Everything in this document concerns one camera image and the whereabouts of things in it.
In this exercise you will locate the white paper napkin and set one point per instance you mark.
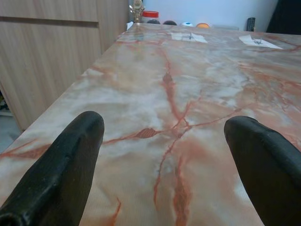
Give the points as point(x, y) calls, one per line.
point(270, 43)
point(178, 37)

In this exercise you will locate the dark round toy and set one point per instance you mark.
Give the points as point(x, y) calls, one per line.
point(169, 22)

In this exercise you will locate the red lid jar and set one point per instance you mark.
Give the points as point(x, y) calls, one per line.
point(150, 16)

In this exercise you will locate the marble pattern table with napkins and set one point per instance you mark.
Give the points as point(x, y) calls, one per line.
point(164, 106)

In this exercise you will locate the black remote control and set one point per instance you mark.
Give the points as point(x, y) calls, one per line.
point(251, 24)

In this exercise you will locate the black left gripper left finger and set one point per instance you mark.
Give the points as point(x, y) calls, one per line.
point(58, 169)

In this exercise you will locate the golden figurine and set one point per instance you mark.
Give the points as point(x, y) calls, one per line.
point(137, 10)

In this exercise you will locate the orange ball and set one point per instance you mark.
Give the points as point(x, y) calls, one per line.
point(202, 25)

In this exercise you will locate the silver fork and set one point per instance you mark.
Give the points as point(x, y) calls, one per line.
point(257, 42)
point(190, 36)

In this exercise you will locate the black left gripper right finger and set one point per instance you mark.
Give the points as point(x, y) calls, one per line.
point(270, 169)

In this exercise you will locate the light wooden cabinet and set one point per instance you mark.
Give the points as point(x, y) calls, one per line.
point(54, 58)

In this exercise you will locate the black television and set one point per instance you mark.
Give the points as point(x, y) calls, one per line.
point(285, 16)

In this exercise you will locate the white and blue ball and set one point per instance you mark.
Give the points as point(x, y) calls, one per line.
point(187, 24)

